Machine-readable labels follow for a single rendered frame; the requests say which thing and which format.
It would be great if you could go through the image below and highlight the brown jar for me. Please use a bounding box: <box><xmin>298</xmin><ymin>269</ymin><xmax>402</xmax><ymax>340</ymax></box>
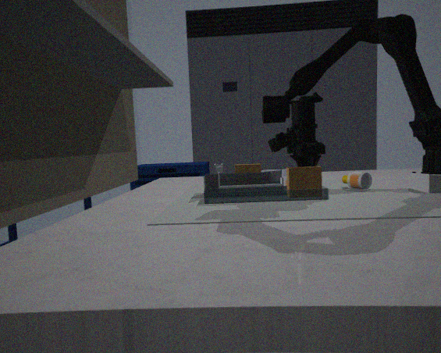
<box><xmin>342</xmin><ymin>172</ymin><xmax>372</xmax><ymax>189</ymax></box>

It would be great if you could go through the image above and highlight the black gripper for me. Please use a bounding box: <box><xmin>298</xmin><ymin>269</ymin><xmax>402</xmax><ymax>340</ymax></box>
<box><xmin>286</xmin><ymin>120</ymin><xmax>325</xmax><ymax>167</ymax></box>

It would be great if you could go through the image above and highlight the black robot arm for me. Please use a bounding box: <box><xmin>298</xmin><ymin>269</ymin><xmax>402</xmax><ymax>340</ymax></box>
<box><xmin>262</xmin><ymin>15</ymin><xmax>441</xmax><ymax>174</ymax></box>

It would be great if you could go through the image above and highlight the brown cardboard box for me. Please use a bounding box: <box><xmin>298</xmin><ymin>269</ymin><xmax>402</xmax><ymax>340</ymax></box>
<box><xmin>235</xmin><ymin>163</ymin><xmax>261</xmax><ymax>173</ymax></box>
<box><xmin>286</xmin><ymin>166</ymin><xmax>322</xmax><ymax>190</ymax></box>

